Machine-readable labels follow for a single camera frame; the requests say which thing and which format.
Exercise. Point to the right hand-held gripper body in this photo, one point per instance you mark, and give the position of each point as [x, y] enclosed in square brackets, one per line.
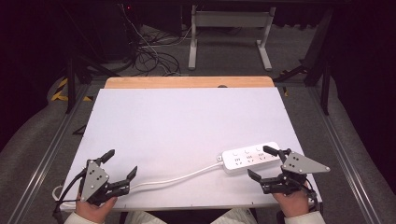
[300, 165]

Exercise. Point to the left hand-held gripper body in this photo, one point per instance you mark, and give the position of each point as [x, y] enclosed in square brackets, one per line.
[93, 182]

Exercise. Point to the white power strip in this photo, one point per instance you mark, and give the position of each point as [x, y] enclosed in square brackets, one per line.
[243, 160]

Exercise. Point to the person's left hand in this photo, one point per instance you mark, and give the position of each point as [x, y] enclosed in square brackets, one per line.
[93, 212]

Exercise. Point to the person's right hand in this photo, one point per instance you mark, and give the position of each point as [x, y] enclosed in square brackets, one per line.
[294, 203]

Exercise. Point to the person's right leg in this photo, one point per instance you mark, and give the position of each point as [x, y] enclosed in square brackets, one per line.
[236, 217]

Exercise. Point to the white table board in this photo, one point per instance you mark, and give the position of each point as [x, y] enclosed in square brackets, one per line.
[186, 124]

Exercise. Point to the yellow black hazard tape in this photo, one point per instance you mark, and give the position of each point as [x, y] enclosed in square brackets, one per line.
[62, 93]

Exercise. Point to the black metal stand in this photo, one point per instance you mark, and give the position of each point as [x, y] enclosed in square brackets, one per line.
[71, 84]
[323, 77]

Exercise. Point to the wooden table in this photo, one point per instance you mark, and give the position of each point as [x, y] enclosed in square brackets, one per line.
[186, 82]

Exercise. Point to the aluminium floor rail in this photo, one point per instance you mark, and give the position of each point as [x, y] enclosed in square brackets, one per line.
[46, 158]
[345, 158]

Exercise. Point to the white metal desk frame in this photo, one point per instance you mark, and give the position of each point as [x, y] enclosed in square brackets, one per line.
[230, 19]

